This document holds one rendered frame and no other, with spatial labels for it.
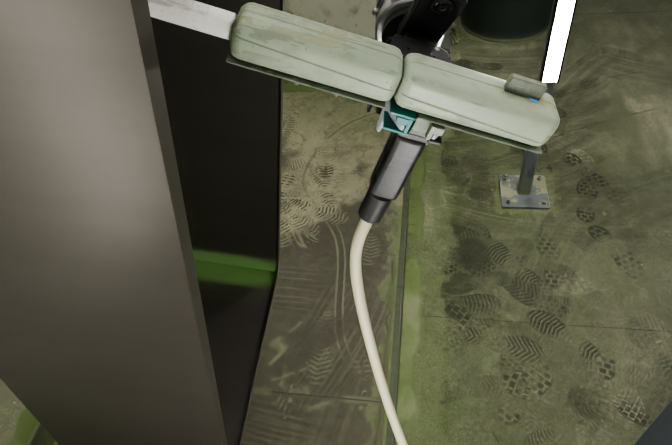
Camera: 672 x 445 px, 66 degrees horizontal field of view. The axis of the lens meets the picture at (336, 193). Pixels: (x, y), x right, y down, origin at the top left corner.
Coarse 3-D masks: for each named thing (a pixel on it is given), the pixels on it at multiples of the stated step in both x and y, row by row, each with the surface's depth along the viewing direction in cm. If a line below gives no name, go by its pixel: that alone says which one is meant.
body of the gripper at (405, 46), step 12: (396, 12) 64; (384, 24) 65; (396, 24) 64; (384, 36) 65; (396, 36) 58; (408, 36) 59; (420, 36) 59; (408, 48) 57; (420, 48) 58; (432, 48) 59; (444, 60) 57
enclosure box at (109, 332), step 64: (0, 0) 34; (64, 0) 34; (128, 0) 33; (256, 0) 96; (0, 64) 38; (64, 64) 38; (128, 64) 37; (192, 64) 108; (0, 128) 43; (64, 128) 42; (128, 128) 41; (192, 128) 121; (256, 128) 119; (0, 192) 49; (64, 192) 48; (128, 192) 47; (192, 192) 137; (256, 192) 134; (0, 256) 57; (64, 256) 56; (128, 256) 54; (192, 256) 57; (256, 256) 154; (0, 320) 69; (64, 320) 67; (128, 320) 65; (192, 320) 63; (256, 320) 147; (64, 384) 82; (128, 384) 80; (192, 384) 77
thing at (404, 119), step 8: (392, 104) 49; (384, 112) 51; (392, 112) 48; (400, 112) 49; (408, 112) 49; (384, 120) 50; (392, 120) 51; (400, 120) 49; (408, 120) 49; (384, 128) 50; (392, 128) 50; (408, 128) 50
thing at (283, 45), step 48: (192, 0) 45; (240, 48) 45; (288, 48) 45; (336, 48) 45; (384, 48) 47; (336, 96) 49; (384, 96) 47; (432, 96) 47; (480, 96) 47; (528, 96) 48; (528, 144) 50; (384, 192) 57
